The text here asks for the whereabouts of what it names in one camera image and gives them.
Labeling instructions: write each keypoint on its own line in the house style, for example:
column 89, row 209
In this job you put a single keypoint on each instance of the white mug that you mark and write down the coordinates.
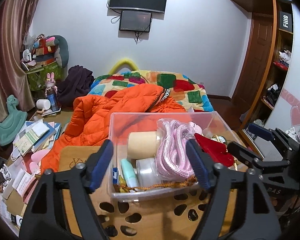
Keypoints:
column 43, row 104

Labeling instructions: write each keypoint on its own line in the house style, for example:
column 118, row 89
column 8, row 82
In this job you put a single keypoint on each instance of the orange puffer jacket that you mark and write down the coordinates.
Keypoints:
column 90, row 121

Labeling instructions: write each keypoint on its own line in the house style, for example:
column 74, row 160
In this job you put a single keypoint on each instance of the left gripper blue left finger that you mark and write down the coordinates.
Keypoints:
column 105, row 155

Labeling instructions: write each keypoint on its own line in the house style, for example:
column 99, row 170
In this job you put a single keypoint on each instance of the grey plush toy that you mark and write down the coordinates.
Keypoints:
column 62, row 52

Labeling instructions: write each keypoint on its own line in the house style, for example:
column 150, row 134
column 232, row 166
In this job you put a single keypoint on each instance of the red velvet pouch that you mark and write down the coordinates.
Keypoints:
column 216, row 150

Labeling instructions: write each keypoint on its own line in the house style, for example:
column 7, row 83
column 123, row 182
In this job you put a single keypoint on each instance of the blue Max box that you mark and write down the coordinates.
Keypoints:
column 115, row 176

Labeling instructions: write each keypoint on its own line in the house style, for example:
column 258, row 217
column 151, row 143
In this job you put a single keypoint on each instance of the colourful patchwork blanket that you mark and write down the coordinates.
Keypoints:
column 184, row 91

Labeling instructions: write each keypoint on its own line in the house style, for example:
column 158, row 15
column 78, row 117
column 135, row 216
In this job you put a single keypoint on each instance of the pile of books papers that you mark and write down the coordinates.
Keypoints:
column 35, row 136

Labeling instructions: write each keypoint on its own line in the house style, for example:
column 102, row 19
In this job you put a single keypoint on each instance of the small black wall monitor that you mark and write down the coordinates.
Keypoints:
column 136, row 21

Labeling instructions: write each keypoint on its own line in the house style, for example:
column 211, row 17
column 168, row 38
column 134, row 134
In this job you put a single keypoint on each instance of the teal rocking horse toy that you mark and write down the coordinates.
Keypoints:
column 12, row 124

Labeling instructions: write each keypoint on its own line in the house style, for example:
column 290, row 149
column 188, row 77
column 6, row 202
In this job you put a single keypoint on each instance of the yellow headboard arch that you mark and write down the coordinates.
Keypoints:
column 123, row 63

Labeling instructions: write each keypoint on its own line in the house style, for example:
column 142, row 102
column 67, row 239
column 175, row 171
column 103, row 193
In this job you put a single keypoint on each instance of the green storage box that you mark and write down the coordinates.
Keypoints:
column 38, row 75

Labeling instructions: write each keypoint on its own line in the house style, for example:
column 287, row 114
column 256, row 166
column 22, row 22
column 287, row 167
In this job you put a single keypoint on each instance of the pink bunny figure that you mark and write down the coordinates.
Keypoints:
column 51, row 91

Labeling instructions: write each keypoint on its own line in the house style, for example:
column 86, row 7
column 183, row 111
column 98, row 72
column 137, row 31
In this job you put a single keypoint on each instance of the striped pink curtain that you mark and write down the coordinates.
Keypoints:
column 15, row 20

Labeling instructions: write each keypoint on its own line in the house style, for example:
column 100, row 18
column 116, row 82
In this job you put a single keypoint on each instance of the wooden wardrobe shelf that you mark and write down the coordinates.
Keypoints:
column 270, row 31

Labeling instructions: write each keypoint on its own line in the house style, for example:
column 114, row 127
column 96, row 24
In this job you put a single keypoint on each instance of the gold drawstring pouch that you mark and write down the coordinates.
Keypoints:
column 123, row 188

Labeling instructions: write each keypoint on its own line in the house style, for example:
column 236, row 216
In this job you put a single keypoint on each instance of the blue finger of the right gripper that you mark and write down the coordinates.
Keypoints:
column 260, row 131

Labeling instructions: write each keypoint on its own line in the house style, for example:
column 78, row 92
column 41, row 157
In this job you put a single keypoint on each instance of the clear plastic storage bin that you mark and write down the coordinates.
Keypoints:
column 171, row 160

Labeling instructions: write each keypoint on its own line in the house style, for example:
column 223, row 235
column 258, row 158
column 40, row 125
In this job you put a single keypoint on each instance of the white round plastic jar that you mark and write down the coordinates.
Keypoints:
column 147, row 172

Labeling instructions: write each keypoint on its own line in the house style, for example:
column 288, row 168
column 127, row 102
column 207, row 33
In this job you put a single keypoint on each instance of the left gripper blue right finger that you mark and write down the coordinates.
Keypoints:
column 200, row 171

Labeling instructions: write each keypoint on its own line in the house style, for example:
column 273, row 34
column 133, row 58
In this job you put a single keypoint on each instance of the dark purple clothing pile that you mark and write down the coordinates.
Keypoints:
column 76, row 84

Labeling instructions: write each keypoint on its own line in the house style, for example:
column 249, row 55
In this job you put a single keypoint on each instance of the beige lidded cup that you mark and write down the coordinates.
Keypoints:
column 143, row 145

